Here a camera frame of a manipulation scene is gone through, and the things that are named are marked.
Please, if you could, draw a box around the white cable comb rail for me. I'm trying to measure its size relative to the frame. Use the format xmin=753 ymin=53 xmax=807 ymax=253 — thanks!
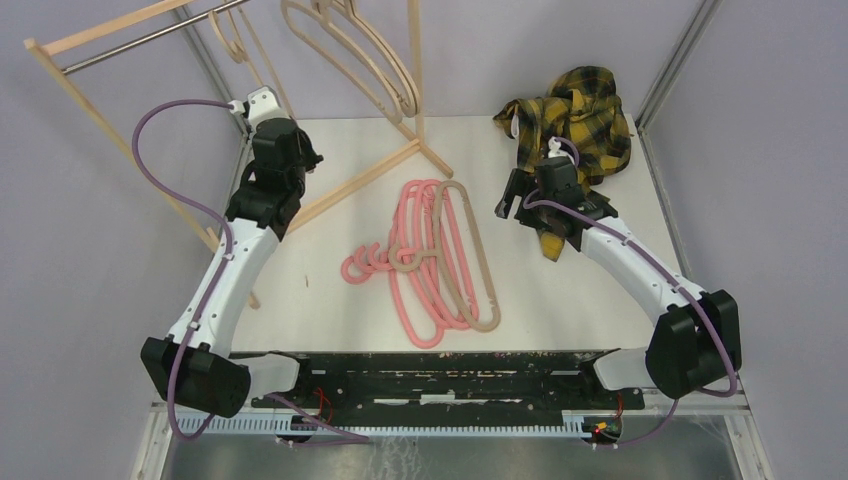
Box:
xmin=218 ymin=413 xmax=590 ymax=440

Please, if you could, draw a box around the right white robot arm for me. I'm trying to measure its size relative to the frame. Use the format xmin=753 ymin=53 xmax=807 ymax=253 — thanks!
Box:
xmin=495 ymin=156 xmax=741 ymax=408

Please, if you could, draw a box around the wooden clothes rack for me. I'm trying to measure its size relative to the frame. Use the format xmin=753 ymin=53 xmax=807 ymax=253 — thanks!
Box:
xmin=23 ymin=0 xmax=457 ymax=311

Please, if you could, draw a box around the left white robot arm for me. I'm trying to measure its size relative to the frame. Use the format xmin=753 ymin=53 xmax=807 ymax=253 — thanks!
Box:
xmin=140 ymin=118 xmax=323 ymax=418

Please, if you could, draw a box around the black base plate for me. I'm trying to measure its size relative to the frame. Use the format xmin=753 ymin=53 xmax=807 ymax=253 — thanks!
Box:
xmin=283 ymin=351 xmax=645 ymax=427

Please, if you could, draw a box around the yellow plaid shirt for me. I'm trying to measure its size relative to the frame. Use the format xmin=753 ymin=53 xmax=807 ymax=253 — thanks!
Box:
xmin=493 ymin=66 xmax=632 ymax=261

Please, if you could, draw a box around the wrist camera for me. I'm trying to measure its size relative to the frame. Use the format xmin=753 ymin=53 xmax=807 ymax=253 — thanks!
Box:
xmin=228 ymin=85 xmax=290 ymax=132
xmin=548 ymin=136 xmax=580 ymax=167

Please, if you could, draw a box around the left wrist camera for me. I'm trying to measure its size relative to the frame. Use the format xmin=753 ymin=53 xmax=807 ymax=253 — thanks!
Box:
xmin=228 ymin=85 xmax=290 ymax=132

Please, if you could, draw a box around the pink hanger inner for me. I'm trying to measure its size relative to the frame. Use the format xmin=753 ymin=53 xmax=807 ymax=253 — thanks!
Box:
xmin=370 ymin=180 xmax=480 ymax=324

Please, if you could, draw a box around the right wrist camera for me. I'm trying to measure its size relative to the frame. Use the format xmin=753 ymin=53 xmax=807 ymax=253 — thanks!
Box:
xmin=548 ymin=136 xmax=580 ymax=167

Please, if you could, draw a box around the pink hanger middle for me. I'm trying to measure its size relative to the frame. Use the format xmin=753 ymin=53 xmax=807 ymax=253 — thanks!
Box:
xmin=357 ymin=178 xmax=465 ymax=331

